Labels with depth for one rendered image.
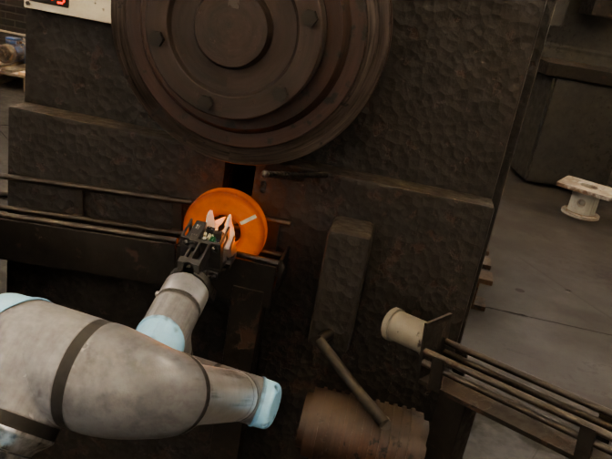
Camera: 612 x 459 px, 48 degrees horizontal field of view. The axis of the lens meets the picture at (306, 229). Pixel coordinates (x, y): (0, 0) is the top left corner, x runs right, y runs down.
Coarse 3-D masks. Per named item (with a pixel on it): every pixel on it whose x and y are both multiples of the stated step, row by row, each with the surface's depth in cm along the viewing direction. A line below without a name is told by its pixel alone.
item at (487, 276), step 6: (486, 252) 318; (486, 258) 309; (486, 264) 301; (480, 276) 287; (486, 276) 289; (492, 276) 290; (480, 282) 286; (486, 282) 285; (492, 282) 285; (474, 294) 288; (474, 300) 289; (480, 300) 295; (474, 306) 290; (480, 306) 290
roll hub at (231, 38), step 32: (160, 0) 105; (192, 0) 105; (224, 0) 103; (256, 0) 102; (288, 0) 103; (320, 0) 102; (192, 32) 107; (224, 32) 104; (256, 32) 103; (288, 32) 104; (320, 32) 103; (160, 64) 108; (192, 64) 109; (224, 64) 106; (256, 64) 107; (288, 64) 106; (192, 96) 109; (224, 96) 108; (256, 96) 107; (288, 96) 107
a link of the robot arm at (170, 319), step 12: (156, 300) 105; (168, 300) 104; (180, 300) 105; (192, 300) 106; (156, 312) 102; (168, 312) 102; (180, 312) 103; (192, 312) 105; (144, 324) 101; (156, 324) 100; (168, 324) 101; (180, 324) 102; (192, 324) 105; (156, 336) 99; (168, 336) 100; (180, 336) 101; (180, 348) 101
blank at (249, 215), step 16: (208, 192) 127; (224, 192) 126; (240, 192) 128; (192, 208) 128; (208, 208) 127; (224, 208) 127; (240, 208) 126; (256, 208) 127; (192, 224) 129; (240, 224) 127; (256, 224) 127; (240, 240) 128; (256, 240) 128
